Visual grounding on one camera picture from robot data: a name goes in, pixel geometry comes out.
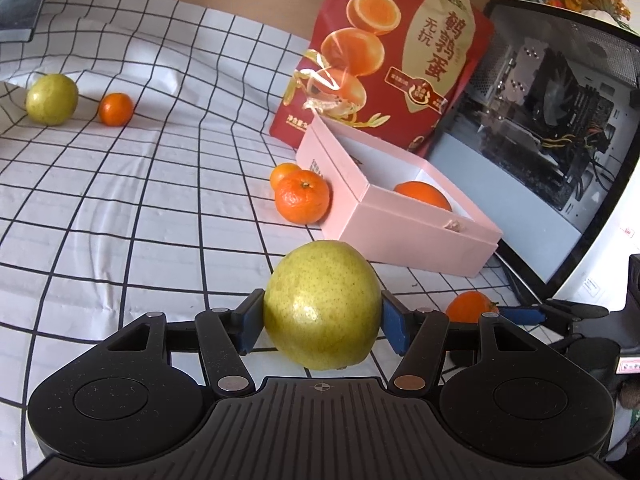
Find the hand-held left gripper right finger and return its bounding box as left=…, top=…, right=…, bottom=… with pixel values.
left=381, top=290, right=531, bottom=393

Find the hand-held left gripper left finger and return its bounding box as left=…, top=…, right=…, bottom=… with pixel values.
left=107, top=288, right=266, bottom=396

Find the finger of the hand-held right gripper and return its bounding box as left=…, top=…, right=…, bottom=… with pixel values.
left=450, top=347, right=481, bottom=367
left=497, top=300, right=608, bottom=336

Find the green pear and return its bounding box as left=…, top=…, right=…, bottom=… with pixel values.
left=263, top=241, right=383, bottom=372
left=26, top=73, right=80, bottom=127

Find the pink cardboard box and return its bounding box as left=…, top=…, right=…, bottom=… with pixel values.
left=295, top=112, right=503, bottom=278

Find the large orange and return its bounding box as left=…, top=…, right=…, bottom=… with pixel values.
left=393, top=180, right=453, bottom=212

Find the small mandarin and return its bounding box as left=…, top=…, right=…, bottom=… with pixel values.
left=98, top=92, right=135, bottom=127
left=270, top=162, right=303, bottom=192

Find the glass-sided computer case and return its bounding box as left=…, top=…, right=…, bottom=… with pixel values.
left=427, top=0, right=640, bottom=306

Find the white black-grid cloth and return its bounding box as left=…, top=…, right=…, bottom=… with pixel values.
left=0, top=0, right=621, bottom=480

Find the red snack bag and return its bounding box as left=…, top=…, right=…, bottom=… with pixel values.
left=270, top=0, right=496, bottom=156

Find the dark flat panel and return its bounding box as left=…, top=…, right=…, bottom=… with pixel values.
left=0, top=0, right=57, bottom=43

